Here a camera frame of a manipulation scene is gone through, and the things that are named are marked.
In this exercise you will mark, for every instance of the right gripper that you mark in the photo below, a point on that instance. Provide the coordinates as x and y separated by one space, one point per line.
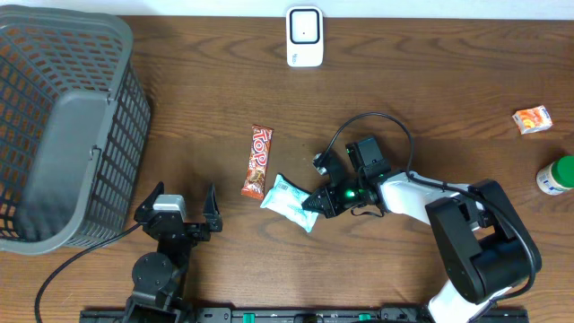
332 206

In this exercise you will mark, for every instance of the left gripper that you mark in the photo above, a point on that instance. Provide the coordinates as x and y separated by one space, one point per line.
210 213

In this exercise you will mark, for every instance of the light blue wipes pack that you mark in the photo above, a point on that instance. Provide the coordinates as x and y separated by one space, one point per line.
286 199

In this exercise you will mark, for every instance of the red chocolate bar wrapper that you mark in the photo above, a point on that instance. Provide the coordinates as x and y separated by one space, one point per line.
254 184

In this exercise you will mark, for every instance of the small orange box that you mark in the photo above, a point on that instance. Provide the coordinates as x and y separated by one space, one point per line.
532 120

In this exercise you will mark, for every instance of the green lid jar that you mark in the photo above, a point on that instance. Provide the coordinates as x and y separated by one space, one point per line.
557 177

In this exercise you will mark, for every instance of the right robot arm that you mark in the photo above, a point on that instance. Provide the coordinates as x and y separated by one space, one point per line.
484 246

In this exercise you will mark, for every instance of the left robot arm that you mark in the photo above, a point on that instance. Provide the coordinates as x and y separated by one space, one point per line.
159 277

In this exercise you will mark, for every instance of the white barcode scanner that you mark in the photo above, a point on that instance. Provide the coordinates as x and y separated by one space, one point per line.
304 36

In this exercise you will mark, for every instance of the grey plastic basket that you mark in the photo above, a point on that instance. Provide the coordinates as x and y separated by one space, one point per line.
74 122

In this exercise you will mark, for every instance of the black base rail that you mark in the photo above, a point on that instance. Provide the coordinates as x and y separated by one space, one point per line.
402 314

